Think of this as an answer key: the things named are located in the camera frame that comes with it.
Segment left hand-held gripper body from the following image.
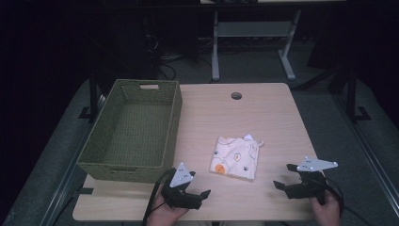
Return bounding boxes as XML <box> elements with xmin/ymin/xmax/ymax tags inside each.
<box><xmin>161</xmin><ymin>161</ymin><xmax>202</xmax><ymax>210</ymax></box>

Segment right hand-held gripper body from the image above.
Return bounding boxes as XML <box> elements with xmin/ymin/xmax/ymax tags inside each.
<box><xmin>286</xmin><ymin>155</ymin><xmax>339</xmax><ymax>205</ymax></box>

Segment cream patterned cloth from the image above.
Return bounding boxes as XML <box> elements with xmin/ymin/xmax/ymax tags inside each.
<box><xmin>209</xmin><ymin>134</ymin><xmax>264</xmax><ymax>183</ymax></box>

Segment green woven basket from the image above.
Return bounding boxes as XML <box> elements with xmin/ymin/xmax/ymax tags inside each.
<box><xmin>76</xmin><ymin>78</ymin><xmax>184</xmax><ymax>185</ymax></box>

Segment person's right hand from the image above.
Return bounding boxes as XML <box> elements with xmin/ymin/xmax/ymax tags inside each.
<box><xmin>309</xmin><ymin>189</ymin><xmax>342</xmax><ymax>226</ymax></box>

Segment person's left hand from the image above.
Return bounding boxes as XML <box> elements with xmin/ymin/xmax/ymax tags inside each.
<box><xmin>146</xmin><ymin>188</ymin><xmax>190</xmax><ymax>226</ymax></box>

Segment black metal stand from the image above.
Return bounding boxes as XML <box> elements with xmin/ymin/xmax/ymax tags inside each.
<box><xmin>78</xmin><ymin>67</ymin><xmax>104</xmax><ymax>124</ymax></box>
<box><xmin>343</xmin><ymin>65</ymin><xmax>373</xmax><ymax>124</ymax></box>

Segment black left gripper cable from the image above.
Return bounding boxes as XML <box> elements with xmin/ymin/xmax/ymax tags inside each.
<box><xmin>142</xmin><ymin>169</ymin><xmax>177</xmax><ymax>226</ymax></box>

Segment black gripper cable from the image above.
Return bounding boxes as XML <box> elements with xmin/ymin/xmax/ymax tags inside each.
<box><xmin>142</xmin><ymin>169</ymin><xmax>177</xmax><ymax>226</ymax></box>
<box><xmin>324</xmin><ymin>177</ymin><xmax>375</xmax><ymax>226</ymax></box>

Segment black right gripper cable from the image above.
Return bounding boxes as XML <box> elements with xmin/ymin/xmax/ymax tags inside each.
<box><xmin>324</xmin><ymin>177</ymin><xmax>375</xmax><ymax>226</ymax></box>

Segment tangle of floor cables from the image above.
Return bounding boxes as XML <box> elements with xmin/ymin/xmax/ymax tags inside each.
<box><xmin>142</xmin><ymin>29</ymin><xmax>217</xmax><ymax>81</ymax></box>

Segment white metal desk frame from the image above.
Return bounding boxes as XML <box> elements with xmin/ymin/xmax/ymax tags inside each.
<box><xmin>211</xmin><ymin>8</ymin><xmax>303</xmax><ymax>82</ymax></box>

